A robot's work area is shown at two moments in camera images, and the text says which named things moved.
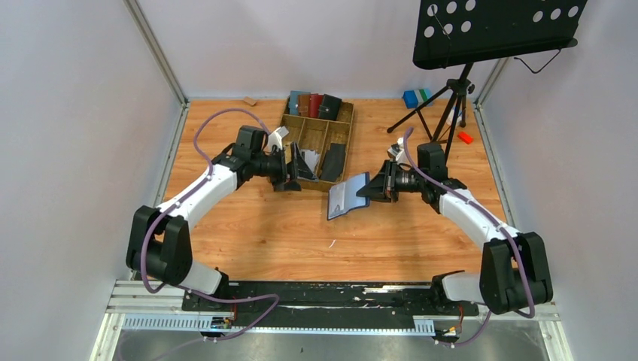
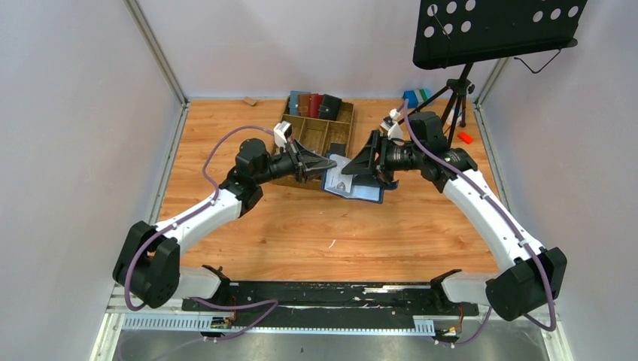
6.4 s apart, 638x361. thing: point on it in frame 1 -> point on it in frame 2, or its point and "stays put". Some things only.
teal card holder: [293, 101] stays put
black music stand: [452, 32] stays put
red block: [465, 138] stays put
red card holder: [315, 101] stays put
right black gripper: [387, 180] -> [377, 155]
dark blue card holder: [342, 197] -> [366, 187]
